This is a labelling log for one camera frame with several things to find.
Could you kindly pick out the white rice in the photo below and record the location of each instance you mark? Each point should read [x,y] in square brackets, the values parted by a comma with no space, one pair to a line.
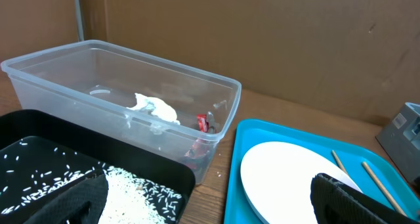
[30,172]

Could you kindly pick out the black tray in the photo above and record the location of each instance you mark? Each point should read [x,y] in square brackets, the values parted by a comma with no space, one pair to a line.
[27,125]

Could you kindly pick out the white round plate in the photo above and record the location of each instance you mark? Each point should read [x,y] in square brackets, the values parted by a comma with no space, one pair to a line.
[277,176]

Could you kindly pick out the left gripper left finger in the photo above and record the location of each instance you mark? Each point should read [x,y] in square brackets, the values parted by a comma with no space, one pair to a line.
[82,201]

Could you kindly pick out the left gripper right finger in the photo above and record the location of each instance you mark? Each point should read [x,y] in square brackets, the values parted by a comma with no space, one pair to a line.
[337,203]

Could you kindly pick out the wooden chopstick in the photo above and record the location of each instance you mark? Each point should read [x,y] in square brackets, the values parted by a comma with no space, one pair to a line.
[338,161]
[383,189]

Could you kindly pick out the white napkin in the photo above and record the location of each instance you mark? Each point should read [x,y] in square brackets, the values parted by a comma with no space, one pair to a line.
[155,107]

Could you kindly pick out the grey dishwasher rack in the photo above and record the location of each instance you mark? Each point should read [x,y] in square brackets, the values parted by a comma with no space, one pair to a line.
[400,140]

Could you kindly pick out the teal serving tray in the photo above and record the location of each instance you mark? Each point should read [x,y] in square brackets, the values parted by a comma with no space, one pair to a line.
[252,132]

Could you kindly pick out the clear plastic bin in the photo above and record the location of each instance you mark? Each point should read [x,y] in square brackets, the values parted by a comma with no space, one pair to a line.
[91,83]

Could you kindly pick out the red snack wrapper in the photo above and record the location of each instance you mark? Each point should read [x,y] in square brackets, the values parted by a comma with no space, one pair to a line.
[198,154]

